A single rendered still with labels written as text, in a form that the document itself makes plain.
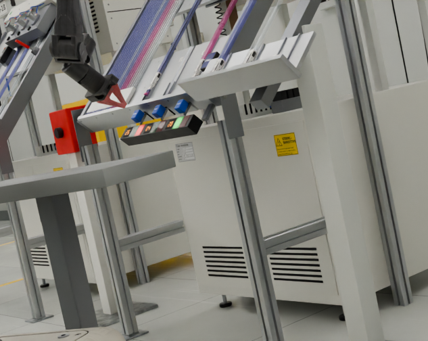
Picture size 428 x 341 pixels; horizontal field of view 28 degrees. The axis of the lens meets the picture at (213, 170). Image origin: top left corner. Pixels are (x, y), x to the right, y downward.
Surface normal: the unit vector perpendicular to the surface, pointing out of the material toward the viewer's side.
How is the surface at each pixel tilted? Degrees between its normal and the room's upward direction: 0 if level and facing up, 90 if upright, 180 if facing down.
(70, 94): 90
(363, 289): 90
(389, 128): 90
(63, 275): 90
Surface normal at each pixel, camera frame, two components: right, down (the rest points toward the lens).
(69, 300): -0.58, 0.18
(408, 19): -0.78, 0.21
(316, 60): 0.63, -0.07
